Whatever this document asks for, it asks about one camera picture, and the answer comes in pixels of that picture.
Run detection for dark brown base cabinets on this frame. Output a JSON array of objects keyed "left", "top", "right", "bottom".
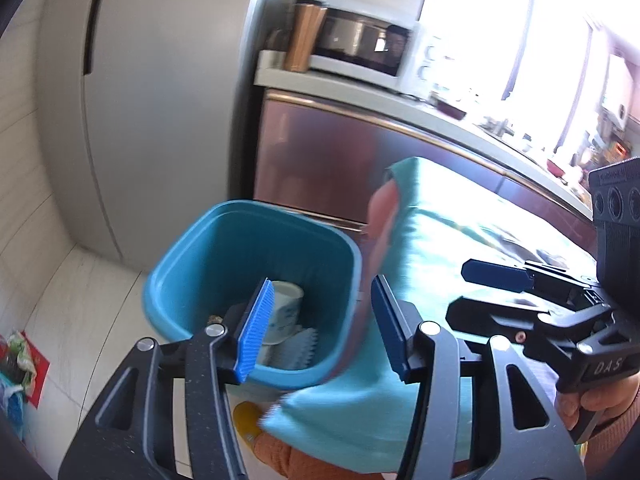
[{"left": 254, "top": 89, "right": 597, "bottom": 252}]

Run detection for pink sleeve right forearm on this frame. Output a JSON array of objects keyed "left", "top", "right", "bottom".
[{"left": 585, "top": 396, "right": 640, "bottom": 478}]

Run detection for white microwave oven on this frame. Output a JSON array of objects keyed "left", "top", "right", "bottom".
[{"left": 310, "top": 8, "right": 437, "bottom": 101}]

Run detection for person's right hand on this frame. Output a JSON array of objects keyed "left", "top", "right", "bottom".
[{"left": 554, "top": 374, "right": 639, "bottom": 430}]

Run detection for white paper cup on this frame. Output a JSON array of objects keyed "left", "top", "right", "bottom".
[{"left": 262, "top": 281, "right": 304, "bottom": 346}]

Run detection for white water heater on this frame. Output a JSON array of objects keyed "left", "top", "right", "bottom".
[{"left": 601, "top": 54, "right": 634, "bottom": 130}]

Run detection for white foam fruit net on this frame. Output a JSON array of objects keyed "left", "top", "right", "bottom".
[{"left": 268, "top": 328, "right": 318, "bottom": 370}]

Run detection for red bag on floor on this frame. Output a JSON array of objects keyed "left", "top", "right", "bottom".
[{"left": 1, "top": 330, "right": 50, "bottom": 441}]

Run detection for silver refrigerator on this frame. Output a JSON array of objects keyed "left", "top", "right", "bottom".
[{"left": 37, "top": 0, "right": 265, "bottom": 270}]

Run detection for copper travel mug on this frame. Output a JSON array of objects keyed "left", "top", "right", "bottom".
[{"left": 283, "top": 0, "right": 328, "bottom": 73}]

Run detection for teal grey patterned tablecloth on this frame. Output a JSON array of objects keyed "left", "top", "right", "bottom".
[{"left": 262, "top": 157, "right": 596, "bottom": 474}]

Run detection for blue plastic trash bin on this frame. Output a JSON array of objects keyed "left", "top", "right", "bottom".
[{"left": 143, "top": 200, "right": 362, "bottom": 391}]

